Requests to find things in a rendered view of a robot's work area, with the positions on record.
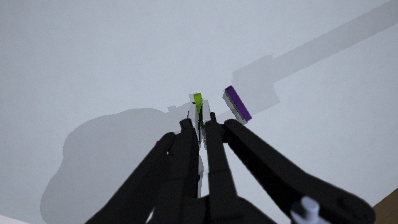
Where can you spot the lime green rod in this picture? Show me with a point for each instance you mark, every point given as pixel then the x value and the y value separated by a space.
pixel 198 102

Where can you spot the purple rod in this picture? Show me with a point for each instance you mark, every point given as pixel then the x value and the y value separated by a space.
pixel 234 96

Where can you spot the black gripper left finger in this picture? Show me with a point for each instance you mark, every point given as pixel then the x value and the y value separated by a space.
pixel 134 201

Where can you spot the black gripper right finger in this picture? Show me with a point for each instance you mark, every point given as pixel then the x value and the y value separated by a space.
pixel 302 197

